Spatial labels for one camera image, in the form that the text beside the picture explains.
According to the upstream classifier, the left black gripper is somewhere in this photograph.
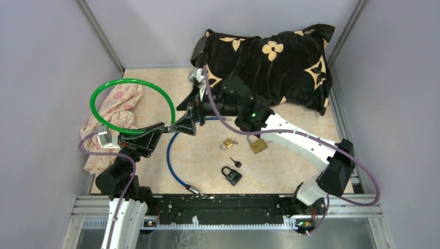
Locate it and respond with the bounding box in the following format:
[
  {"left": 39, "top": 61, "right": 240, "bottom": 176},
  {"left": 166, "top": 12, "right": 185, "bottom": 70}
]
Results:
[{"left": 114, "top": 122, "right": 165, "bottom": 176}]

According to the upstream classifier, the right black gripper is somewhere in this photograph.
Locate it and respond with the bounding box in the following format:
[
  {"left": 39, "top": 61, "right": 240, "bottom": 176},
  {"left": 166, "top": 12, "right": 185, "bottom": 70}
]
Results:
[{"left": 170, "top": 84, "right": 239, "bottom": 136}]

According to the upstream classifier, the small brass padlock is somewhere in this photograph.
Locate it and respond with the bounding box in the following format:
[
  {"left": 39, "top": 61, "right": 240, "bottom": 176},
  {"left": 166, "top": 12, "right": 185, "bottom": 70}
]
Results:
[{"left": 219, "top": 139, "right": 236, "bottom": 150}]

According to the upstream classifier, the blue cable lock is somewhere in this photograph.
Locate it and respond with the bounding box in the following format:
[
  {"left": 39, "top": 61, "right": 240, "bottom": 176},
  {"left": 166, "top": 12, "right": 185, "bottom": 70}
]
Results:
[{"left": 166, "top": 117, "right": 228, "bottom": 195}]

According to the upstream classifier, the green cable lock loop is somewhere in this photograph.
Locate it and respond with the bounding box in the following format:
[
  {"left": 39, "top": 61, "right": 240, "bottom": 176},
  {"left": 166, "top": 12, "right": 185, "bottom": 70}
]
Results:
[{"left": 89, "top": 78, "right": 176, "bottom": 135}]

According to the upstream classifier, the black Kaijing padlock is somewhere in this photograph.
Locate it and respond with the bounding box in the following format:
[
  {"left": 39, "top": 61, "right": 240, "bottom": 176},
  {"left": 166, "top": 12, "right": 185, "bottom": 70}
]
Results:
[{"left": 221, "top": 166, "right": 242, "bottom": 186}]

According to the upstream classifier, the large brass padlock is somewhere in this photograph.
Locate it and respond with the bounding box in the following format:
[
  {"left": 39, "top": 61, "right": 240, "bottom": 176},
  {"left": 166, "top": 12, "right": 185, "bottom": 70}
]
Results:
[{"left": 246, "top": 135, "right": 268, "bottom": 154}]

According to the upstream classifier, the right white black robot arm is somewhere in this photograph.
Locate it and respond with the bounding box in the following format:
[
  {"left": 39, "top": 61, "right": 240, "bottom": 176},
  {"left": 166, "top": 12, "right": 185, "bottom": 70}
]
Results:
[{"left": 173, "top": 69, "right": 355, "bottom": 214}]

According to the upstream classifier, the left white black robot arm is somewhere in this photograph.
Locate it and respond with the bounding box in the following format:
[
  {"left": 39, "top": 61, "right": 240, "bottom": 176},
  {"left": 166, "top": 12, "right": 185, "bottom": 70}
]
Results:
[{"left": 95, "top": 122, "right": 167, "bottom": 248}]

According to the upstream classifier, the small padlock key bunch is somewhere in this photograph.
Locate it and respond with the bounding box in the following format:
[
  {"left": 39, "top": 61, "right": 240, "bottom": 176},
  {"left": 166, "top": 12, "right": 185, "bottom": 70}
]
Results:
[{"left": 231, "top": 138, "right": 239, "bottom": 145}]

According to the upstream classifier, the black head key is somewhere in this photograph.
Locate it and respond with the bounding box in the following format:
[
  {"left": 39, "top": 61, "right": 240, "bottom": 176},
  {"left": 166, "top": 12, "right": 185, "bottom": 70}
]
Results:
[{"left": 229, "top": 157, "right": 242, "bottom": 168}]

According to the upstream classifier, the pink floral white cloth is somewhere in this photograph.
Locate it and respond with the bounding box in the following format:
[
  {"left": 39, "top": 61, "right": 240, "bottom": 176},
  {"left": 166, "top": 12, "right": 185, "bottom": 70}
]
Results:
[{"left": 80, "top": 82, "right": 144, "bottom": 175}]

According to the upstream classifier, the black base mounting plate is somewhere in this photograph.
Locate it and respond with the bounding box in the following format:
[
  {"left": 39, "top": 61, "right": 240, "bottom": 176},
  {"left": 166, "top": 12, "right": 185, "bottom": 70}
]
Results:
[{"left": 146, "top": 194, "right": 326, "bottom": 227}]

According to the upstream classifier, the black pillow with beige flowers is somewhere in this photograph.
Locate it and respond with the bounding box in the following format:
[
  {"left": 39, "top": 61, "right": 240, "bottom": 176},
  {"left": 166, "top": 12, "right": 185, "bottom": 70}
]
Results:
[{"left": 190, "top": 24, "right": 335, "bottom": 115}]

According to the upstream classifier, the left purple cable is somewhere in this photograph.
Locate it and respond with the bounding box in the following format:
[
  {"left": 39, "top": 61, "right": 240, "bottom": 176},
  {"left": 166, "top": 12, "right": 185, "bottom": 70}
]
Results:
[{"left": 77, "top": 132, "right": 137, "bottom": 249}]

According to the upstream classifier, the purple cable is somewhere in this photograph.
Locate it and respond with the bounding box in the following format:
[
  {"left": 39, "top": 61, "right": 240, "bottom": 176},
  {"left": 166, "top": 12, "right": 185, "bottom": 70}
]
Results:
[
  {"left": 77, "top": 132, "right": 137, "bottom": 249},
  {"left": 202, "top": 65, "right": 381, "bottom": 236}
]

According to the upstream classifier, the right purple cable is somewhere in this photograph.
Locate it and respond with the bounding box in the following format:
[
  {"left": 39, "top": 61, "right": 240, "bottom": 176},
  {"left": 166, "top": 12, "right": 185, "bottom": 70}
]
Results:
[{"left": 202, "top": 65, "right": 381, "bottom": 236}]

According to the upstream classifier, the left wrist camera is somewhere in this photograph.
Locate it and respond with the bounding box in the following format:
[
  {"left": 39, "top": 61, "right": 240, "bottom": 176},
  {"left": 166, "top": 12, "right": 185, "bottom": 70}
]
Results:
[{"left": 97, "top": 126, "right": 120, "bottom": 149}]

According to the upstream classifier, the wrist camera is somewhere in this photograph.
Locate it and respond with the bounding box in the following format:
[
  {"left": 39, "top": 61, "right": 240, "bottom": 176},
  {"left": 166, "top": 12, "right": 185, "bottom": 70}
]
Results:
[
  {"left": 188, "top": 68, "right": 206, "bottom": 89},
  {"left": 97, "top": 126, "right": 120, "bottom": 149}
]

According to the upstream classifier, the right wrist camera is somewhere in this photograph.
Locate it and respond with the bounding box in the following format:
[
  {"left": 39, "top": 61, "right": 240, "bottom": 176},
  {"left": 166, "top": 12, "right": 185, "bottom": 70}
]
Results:
[{"left": 188, "top": 68, "right": 206, "bottom": 89}]

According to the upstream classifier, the aluminium frame rail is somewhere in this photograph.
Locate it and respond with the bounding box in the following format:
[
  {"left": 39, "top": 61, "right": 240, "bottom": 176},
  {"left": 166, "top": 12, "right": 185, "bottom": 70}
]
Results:
[{"left": 72, "top": 194, "right": 382, "bottom": 230}]

